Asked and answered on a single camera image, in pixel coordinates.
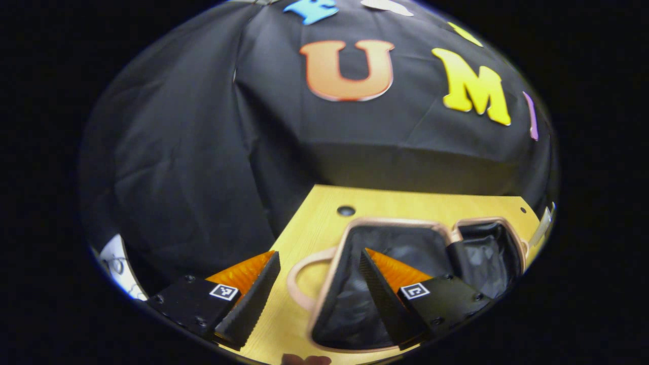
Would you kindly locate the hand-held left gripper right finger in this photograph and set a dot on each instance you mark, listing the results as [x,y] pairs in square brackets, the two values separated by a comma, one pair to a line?
[383,299]

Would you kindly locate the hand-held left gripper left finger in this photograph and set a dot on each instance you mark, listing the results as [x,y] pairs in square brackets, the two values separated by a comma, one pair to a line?
[253,299]

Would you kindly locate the black backdrop cloth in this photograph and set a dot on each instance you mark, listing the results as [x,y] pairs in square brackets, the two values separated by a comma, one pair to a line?
[203,152]

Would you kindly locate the pink suitcase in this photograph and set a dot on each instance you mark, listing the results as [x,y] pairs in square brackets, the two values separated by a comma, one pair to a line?
[400,241]

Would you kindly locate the white object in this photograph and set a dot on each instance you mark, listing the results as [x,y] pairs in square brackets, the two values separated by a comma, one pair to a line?
[119,263]

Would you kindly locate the white squeeze tube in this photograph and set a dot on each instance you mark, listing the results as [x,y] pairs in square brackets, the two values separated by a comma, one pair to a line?
[545,225]

